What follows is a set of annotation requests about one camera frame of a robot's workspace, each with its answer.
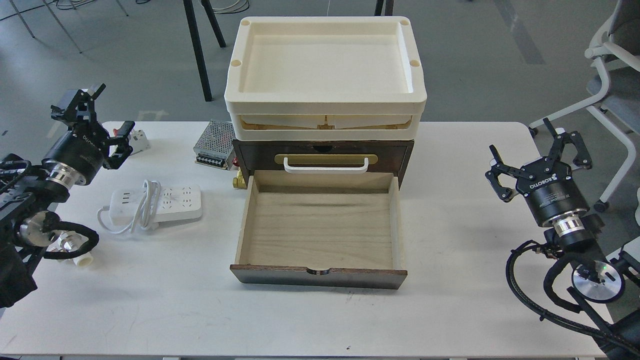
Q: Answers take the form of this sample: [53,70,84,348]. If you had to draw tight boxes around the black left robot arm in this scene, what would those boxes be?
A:
[0,84,135,308]

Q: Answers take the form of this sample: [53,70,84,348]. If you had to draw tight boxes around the metal mesh power supply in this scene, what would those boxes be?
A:
[193,120,236,170]

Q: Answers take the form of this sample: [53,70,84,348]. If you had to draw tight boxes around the open wooden drawer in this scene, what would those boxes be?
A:
[230,170,408,290]

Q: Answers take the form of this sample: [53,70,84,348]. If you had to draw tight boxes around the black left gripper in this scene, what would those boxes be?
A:
[42,83,135,186]

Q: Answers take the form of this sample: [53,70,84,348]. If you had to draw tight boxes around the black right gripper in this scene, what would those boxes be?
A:
[485,117,593,228]

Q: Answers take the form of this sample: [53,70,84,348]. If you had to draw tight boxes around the white circuit breaker red switch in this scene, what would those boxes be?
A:
[128,129,151,155]

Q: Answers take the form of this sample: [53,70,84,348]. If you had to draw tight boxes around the white power strip with cable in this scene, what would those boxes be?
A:
[97,180,202,234]

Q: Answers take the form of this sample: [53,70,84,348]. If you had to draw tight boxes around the cream plastic tray box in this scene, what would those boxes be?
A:
[224,16,428,141]

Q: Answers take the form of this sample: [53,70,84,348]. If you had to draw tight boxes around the black table legs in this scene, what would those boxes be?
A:
[183,0,227,102]

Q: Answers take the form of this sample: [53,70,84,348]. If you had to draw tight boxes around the white drawer handle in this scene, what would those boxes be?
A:
[283,157,370,174]

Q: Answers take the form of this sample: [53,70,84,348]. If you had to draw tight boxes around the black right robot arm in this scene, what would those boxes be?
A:
[486,118,640,360]

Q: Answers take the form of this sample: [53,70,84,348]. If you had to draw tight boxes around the white office chair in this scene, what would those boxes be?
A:
[547,0,640,213]

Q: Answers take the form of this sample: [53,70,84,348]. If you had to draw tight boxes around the white plastic valve fitting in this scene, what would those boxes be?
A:
[54,231,96,269]

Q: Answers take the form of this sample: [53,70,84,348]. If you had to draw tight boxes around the brass fitting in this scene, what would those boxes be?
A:
[232,169,247,190]

